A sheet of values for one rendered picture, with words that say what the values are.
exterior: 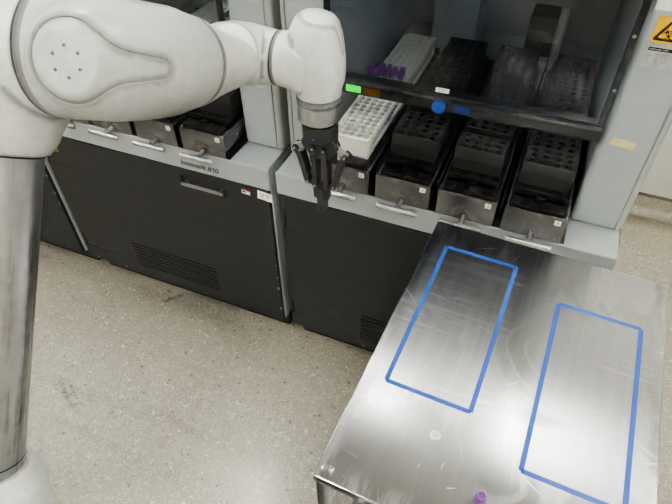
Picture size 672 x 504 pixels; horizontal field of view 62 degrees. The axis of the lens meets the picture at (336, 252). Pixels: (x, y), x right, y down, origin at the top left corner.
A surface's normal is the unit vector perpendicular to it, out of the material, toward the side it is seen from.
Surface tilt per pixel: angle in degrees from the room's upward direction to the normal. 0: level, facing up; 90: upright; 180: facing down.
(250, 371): 0
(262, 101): 90
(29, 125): 97
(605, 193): 90
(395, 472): 0
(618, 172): 90
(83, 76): 62
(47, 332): 0
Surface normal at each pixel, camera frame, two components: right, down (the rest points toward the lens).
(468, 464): -0.01, -0.71
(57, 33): -0.11, 0.40
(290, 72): -0.38, 0.64
